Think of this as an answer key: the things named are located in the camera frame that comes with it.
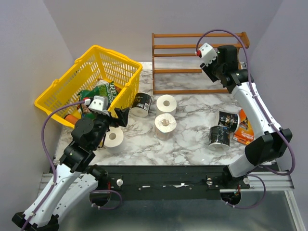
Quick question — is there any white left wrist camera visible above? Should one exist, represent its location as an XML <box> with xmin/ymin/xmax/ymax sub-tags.
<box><xmin>83</xmin><ymin>95</ymin><xmax>109</xmax><ymax>115</ymax></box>

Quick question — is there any orange carrot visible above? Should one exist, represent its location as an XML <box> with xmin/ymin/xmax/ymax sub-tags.
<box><xmin>64</xmin><ymin>114</ymin><xmax>79</xmax><ymax>125</ymax></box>

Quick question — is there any black wrapped roll right front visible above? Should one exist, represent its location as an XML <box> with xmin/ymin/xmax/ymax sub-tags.
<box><xmin>208</xmin><ymin>125</ymin><xmax>230</xmax><ymax>152</ymax></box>

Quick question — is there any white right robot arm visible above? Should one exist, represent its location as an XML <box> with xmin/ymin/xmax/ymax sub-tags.
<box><xmin>196</xmin><ymin>43</ymin><xmax>293</xmax><ymax>189</ymax></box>

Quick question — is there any white paper roll front left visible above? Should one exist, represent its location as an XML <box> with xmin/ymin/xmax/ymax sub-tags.
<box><xmin>104</xmin><ymin>127</ymin><xmax>125</xmax><ymax>154</ymax></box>

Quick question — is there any orange snack packet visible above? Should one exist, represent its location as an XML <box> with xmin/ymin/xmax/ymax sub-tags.
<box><xmin>233</xmin><ymin>109</ymin><xmax>255</xmax><ymax>145</ymax></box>

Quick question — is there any plastic pinkish paper roll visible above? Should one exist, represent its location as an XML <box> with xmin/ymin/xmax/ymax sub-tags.
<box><xmin>154</xmin><ymin>113</ymin><xmax>177</xmax><ymax>141</ymax></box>

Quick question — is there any black wrapped roll right rear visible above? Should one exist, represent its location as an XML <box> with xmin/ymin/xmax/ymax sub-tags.
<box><xmin>215</xmin><ymin>111</ymin><xmax>240</xmax><ymax>133</ymax></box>

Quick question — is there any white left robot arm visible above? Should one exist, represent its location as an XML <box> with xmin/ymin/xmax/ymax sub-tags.
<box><xmin>12</xmin><ymin>108</ymin><xmax>129</xmax><ymax>231</ymax></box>

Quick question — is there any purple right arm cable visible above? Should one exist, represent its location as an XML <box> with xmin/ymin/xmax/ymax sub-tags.
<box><xmin>196</xmin><ymin>29</ymin><xmax>296</xmax><ymax>175</ymax></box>

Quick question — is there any white paper roll centre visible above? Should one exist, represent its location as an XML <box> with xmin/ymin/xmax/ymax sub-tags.
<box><xmin>156</xmin><ymin>94</ymin><xmax>177</xmax><ymax>116</ymax></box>

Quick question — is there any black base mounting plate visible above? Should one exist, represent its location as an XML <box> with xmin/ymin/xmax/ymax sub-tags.
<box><xmin>49</xmin><ymin>165</ymin><xmax>280</xmax><ymax>202</ymax></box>

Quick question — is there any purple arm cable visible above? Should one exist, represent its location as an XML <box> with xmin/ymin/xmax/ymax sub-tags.
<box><xmin>41</xmin><ymin>101</ymin><xmax>85</xmax><ymax>186</ymax></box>
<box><xmin>196</xmin><ymin>29</ymin><xmax>296</xmax><ymax>175</ymax></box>

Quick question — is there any aluminium rail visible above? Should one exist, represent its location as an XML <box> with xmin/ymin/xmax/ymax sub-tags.
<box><xmin>38</xmin><ymin>172</ymin><xmax>294</xmax><ymax>195</ymax></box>

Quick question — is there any wooden two-tier shelf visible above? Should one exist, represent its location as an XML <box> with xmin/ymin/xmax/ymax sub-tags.
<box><xmin>151</xmin><ymin>31</ymin><xmax>250</xmax><ymax>95</ymax></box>

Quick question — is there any black wrapped roll near basket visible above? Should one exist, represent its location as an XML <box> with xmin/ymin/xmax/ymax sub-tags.
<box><xmin>130</xmin><ymin>92</ymin><xmax>152</xmax><ymax>117</ymax></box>

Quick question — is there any yellow plastic shopping basket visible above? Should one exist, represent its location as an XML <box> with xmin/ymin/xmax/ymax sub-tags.
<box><xmin>34</xmin><ymin>45</ymin><xmax>142</xmax><ymax>116</ymax></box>

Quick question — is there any green snack bag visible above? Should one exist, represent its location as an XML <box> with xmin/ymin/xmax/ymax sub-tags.
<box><xmin>77</xmin><ymin>80</ymin><xmax>122</xmax><ymax>104</ymax></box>

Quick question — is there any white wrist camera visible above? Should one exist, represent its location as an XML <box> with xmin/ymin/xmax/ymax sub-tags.
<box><xmin>195</xmin><ymin>43</ymin><xmax>217</xmax><ymax>66</ymax></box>
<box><xmin>83</xmin><ymin>95</ymin><xmax>109</xmax><ymax>115</ymax></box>

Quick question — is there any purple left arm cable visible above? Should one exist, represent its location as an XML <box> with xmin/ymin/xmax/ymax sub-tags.
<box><xmin>41</xmin><ymin>101</ymin><xmax>85</xmax><ymax>186</ymax></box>

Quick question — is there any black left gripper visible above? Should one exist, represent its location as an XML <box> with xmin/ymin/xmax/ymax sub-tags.
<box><xmin>91</xmin><ymin>103</ymin><xmax>130</xmax><ymax>149</ymax></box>

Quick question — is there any white paper roll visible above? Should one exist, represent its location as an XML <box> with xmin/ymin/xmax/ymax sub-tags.
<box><xmin>156</xmin><ymin>94</ymin><xmax>177</xmax><ymax>116</ymax></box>
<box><xmin>104</xmin><ymin>127</ymin><xmax>125</xmax><ymax>154</ymax></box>

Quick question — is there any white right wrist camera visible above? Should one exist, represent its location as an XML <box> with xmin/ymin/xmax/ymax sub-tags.
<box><xmin>195</xmin><ymin>43</ymin><xmax>217</xmax><ymax>66</ymax></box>

